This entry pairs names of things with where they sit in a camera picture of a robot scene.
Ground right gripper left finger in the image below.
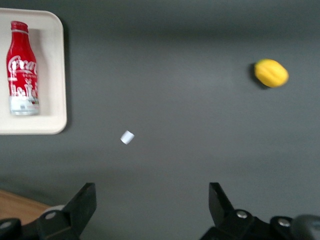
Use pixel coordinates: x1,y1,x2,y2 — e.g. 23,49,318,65
36,182,98,240

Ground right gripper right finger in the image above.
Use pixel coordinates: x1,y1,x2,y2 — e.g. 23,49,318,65
199,182,271,240

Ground red coke bottle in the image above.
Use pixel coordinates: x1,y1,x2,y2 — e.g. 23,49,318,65
5,20,41,117

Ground beige rectangular tray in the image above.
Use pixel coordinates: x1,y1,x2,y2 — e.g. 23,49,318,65
0,7,68,136

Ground wooden drawer cabinet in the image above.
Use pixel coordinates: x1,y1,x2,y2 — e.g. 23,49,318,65
0,188,52,226

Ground small white cylinder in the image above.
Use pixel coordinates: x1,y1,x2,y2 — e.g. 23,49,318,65
119,129,136,145

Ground yellow lemon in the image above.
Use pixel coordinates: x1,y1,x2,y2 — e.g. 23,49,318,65
253,58,290,89

